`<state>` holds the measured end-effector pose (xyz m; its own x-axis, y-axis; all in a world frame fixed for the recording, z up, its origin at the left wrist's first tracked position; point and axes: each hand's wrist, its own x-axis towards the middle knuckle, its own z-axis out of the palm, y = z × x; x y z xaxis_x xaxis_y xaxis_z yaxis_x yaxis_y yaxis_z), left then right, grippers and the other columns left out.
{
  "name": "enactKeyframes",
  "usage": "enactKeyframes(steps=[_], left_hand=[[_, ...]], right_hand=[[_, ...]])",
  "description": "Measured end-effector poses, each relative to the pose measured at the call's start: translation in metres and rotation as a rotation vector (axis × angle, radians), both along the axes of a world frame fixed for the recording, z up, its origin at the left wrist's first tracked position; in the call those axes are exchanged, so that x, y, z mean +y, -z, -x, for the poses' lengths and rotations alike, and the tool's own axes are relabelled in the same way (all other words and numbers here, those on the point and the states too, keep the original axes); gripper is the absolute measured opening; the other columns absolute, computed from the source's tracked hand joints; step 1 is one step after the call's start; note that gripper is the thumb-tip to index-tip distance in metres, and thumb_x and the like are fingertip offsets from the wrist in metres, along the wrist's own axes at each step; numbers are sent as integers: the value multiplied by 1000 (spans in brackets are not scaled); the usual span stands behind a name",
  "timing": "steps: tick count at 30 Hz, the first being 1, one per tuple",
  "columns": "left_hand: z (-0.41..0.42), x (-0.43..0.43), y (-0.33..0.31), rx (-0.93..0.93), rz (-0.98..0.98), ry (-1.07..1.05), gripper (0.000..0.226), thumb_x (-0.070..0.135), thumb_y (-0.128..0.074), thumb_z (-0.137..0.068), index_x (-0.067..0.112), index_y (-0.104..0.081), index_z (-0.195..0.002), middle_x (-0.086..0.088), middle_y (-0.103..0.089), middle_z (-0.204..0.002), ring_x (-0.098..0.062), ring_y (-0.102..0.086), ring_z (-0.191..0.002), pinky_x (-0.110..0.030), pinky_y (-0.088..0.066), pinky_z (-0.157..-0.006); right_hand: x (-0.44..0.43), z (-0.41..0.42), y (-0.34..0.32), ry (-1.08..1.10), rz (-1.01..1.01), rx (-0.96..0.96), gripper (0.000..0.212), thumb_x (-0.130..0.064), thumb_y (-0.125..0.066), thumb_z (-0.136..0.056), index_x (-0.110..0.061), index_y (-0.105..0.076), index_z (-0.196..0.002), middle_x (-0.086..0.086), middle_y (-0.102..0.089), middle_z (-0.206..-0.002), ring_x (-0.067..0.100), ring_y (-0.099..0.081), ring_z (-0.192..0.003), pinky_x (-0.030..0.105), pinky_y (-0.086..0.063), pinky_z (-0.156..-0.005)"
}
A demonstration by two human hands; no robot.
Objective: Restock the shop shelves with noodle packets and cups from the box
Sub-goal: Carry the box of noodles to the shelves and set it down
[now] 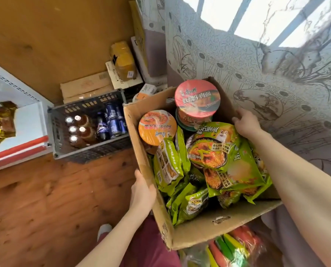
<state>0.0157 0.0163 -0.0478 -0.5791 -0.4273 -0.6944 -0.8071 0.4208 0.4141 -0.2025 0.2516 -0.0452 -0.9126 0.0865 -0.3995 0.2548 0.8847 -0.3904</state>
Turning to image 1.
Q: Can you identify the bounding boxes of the green-rimmed instant noodle bowl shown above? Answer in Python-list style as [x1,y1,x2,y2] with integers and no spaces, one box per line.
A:
[175,108,213,133]

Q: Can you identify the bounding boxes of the orange instant noodle bowl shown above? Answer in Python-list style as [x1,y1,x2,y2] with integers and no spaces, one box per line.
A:
[138,110,178,146]

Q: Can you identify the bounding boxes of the tall folded cardboard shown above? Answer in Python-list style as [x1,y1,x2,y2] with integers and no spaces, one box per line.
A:
[128,0,149,67]

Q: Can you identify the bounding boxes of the gold snack packets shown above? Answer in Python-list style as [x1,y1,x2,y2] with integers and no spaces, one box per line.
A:
[0,101,18,156]

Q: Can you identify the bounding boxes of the white shoe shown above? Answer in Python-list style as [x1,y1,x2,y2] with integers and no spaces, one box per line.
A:
[97,224,113,242]

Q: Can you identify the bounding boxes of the person's right forearm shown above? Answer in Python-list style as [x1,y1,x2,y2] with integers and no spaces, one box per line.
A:
[249,130,331,267]

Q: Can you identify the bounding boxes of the person's left forearm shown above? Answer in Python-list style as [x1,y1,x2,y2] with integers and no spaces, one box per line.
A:
[76,203,154,267]

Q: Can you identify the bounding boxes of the white shelf with red trim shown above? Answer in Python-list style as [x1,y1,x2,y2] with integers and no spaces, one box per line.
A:
[0,58,55,174]

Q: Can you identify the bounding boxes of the pile of green noodle packets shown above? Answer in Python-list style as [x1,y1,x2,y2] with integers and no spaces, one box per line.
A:
[148,122,273,226]

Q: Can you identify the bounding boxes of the flat brown cardboard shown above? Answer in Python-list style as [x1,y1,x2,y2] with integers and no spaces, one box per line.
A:
[60,71,115,104]

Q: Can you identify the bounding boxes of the person's left hand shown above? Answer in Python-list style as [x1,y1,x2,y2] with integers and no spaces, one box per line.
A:
[129,169,157,217]

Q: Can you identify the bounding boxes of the red instant noodle bowl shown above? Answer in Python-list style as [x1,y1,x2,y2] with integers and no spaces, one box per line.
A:
[174,79,221,126]

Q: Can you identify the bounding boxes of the clear bag of colourful snacks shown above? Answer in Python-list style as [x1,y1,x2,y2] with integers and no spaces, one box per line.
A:
[179,225,266,267]

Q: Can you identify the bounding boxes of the brown cardboard box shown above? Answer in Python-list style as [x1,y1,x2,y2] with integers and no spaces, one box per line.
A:
[123,77,283,250]

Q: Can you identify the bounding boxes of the maroon trousers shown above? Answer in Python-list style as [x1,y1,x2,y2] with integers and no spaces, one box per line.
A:
[98,215,182,267]

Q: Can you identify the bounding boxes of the dark blue-label bottle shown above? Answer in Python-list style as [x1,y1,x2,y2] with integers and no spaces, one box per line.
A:
[95,113,110,141]

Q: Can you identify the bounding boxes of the patterned grey curtain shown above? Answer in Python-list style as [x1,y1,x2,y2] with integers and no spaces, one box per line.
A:
[134,0,331,184]

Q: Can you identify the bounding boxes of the pale grey cloth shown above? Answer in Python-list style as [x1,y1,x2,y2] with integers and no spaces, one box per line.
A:
[261,204,326,267]

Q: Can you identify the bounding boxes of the white foam box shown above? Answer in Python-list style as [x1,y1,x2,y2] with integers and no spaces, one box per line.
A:
[130,36,168,87]

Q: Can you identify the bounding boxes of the dark plastic crate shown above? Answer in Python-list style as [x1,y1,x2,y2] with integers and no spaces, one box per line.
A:
[47,88,133,164]

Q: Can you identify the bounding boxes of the yellow wrapped package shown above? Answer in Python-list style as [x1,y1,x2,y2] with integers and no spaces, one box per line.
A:
[110,41,138,81]

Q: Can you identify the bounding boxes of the white carton with black print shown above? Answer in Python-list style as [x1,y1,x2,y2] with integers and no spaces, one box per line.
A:
[105,61,144,90]

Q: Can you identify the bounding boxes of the small white orange box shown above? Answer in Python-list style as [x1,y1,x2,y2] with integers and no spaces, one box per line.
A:
[132,83,157,103]

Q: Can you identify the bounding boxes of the person's right hand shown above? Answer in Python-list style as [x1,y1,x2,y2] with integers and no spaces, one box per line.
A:
[232,108,263,140]

